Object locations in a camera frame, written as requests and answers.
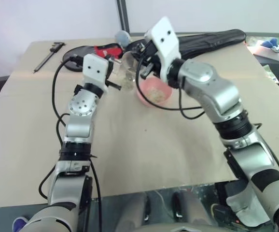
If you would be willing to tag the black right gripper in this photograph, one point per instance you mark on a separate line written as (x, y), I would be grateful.
(151, 54)

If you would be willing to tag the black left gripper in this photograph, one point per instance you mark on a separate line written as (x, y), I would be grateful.
(110, 70)

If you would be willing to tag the clear glass mug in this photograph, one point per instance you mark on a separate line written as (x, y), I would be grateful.
(129, 75)

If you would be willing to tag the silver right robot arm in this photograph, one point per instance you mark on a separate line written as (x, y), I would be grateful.
(216, 96)

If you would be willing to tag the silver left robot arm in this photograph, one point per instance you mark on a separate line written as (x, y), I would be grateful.
(79, 128)

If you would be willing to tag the oatmeal flakes in mug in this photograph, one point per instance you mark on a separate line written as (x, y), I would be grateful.
(128, 81)

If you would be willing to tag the pink plastic bowl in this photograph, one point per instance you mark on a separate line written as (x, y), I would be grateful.
(143, 95)

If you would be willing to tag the oatmeal flakes in bowl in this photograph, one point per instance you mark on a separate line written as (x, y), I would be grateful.
(156, 93)

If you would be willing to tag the red black tool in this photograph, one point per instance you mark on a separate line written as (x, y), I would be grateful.
(105, 51)

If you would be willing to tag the grey-blue rounded object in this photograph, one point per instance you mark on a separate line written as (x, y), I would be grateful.
(123, 37)

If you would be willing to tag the black round flat disc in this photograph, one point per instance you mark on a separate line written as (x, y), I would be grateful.
(73, 54)

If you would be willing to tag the grey metal pole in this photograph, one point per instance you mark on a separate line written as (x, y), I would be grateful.
(123, 14)

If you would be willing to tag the black digital caliper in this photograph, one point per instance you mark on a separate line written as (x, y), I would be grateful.
(48, 55)

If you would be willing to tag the long black zipped bag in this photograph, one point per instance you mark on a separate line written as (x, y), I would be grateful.
(209, 41)

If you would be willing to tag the beige cardboard table cover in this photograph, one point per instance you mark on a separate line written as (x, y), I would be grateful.
(142, 145)

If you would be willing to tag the white tray box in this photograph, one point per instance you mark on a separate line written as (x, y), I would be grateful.
(267, 52)

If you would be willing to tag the blue toy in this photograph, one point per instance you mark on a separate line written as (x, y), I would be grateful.
(269, 43)

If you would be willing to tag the grey robot lower body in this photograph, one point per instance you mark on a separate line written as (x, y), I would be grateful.
(163, 217)

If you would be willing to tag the blue shoe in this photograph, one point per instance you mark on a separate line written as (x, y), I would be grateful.
(18, 223)

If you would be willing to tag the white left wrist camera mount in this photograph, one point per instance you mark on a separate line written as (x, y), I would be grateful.
(94, 66)

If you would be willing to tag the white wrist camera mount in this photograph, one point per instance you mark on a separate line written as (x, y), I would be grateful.
(164, 38)
(94, 66)

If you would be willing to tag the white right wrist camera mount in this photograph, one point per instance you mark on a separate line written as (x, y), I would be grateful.
(164, 38)

